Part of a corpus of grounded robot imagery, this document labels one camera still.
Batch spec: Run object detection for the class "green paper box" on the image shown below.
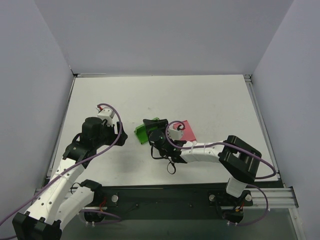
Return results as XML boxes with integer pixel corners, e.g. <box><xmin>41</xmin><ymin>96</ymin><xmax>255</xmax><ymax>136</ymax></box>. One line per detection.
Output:
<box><xmin>134</xmin><ymin>117</ymin><xmax>160</xmax><ymax>145</ymax></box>

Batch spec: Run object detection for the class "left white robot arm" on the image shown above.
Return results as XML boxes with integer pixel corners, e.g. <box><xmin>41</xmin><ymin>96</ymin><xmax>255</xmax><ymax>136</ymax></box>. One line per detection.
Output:
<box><xmin>12</xmin><ymin>117</ymin><xmax>128</xmax><ymax>240</ymax></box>

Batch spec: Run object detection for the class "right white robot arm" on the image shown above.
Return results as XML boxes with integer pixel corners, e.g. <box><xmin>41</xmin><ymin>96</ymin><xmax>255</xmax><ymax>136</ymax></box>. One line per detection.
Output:
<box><xmin>143</xmin><ymin>119</ymin><xmax>262</xmax><ymax>198</ymax></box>

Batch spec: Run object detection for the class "pink paper box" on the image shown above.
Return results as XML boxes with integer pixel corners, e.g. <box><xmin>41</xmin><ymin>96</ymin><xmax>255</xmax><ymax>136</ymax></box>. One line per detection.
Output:
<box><xmin>172</xmin><ymin>120</ymin><xmax>197</xmax><ymax>142</ymax></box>

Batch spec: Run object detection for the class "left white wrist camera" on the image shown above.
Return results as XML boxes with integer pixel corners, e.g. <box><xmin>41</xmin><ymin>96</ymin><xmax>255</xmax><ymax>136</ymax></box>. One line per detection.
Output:
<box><xmin>97</xmin><ymin>106</ymin><xmax>115</xmax><ymax>126</ymax></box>

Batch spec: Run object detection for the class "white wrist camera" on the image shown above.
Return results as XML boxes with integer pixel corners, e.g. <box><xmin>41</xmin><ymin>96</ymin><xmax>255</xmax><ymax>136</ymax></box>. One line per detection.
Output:
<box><xmin>167</xmin><ymin>124</ymin><xmax>184</xmax><ymax>141</ymax></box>
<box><xmin>97</xmin><ymin>106</ymin><xmax>115</xmax><ymax>126</ymax></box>

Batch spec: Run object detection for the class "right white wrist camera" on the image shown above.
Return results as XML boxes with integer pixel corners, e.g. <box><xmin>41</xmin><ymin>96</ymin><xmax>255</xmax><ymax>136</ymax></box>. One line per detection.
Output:
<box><xmin>167</xmin><ymin>124</ymin><xmax>184</xmax><ymax>141</ymax></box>

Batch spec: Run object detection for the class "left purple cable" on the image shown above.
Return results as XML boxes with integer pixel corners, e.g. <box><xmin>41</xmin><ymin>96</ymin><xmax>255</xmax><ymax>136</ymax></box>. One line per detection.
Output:
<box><xmin>0</xmin><ymin>102</ymin><xmax>125</xmax><ymax>225</ymax></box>

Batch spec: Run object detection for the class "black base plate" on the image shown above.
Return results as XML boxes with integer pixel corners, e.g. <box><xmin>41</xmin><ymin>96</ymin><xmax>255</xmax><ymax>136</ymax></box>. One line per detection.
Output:
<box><xmin>84</xmin><ymin>183</ymin><xmax>253</xmax><ymax>222</ymax></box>

